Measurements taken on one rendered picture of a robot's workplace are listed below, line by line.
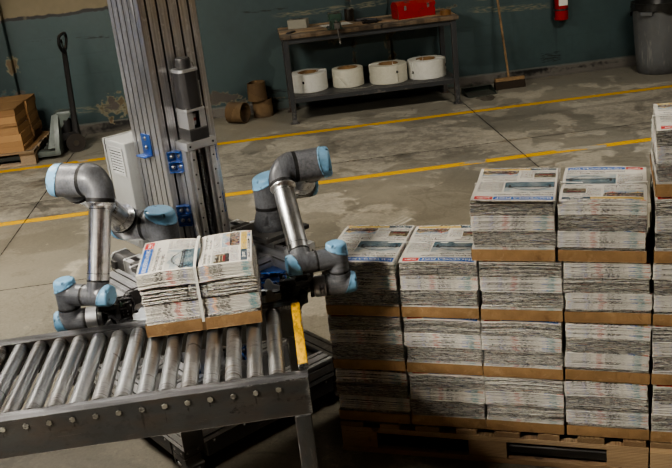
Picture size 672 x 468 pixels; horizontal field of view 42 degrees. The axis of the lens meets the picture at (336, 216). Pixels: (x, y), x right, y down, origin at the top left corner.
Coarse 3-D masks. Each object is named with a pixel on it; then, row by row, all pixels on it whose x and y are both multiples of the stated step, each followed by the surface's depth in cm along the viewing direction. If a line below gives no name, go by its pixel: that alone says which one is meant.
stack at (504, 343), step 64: (384, 256) 322; (448, 256) 315; (384, 320) 326; (448, 320) 319; (384, 384) 337; (448, 384) 328; (512, 384) 321; (576, 384) 314; (640, 384) 307; (384, 448) 347; (640, 448) 315
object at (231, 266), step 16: (208, 240) 300; (224, 240) 297; (240, 240) 295; (208, 256) 285; (224, 256) 284; (240, 256) 282; (256, 256) 301; (208, 272) 279; (224, 272) 279; (240, 272) 280; (256, 272) 287; (208, 288) 281; (224, 288) 281; (240, 288) 281; (256, 288) 282; (224, 304) 283; (240, 304) 284; (256, 304) 284
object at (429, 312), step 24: (336, 312) 331; (360, 312) 328; (384, 312) 325; (408, 312) 322; (432, 312) 320; (456, 312) 317; (480, 312) 318; (504, 312) 311; (528, 312) 309; (552, 312) 306; (576, 312) 304; (600, 312) 301; (336, 360) 338; (360, 360) 335; (384, 360) 332; (552, 432) 323; (576, 432) 320; (600, 432) 317; (624, 432) 315; (648, 432) 312
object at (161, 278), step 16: (176, 240) 302; (144, 256) 291; (160, 256) 289; (176, 256) 288; (144, 272) 278; (160, 272) 277; (176, 272) 277; (144, 288) 278; (160, 288) 279; (176, 288) 280; (144, 304) 280; (160, 304) 281; (176, 304) 282; (160, 320) 283; (176, 320) 283
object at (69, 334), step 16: (272, 304) 300; (288, 304) 298; (144, 320) 299; (288, 320) 299; (32, 336) 296; (48, 336) 295; (64, 336) 293; (128, 336) 295; (224, 336) 299; (288, 336) 301; (48, 352) 294; (144, 352) 298
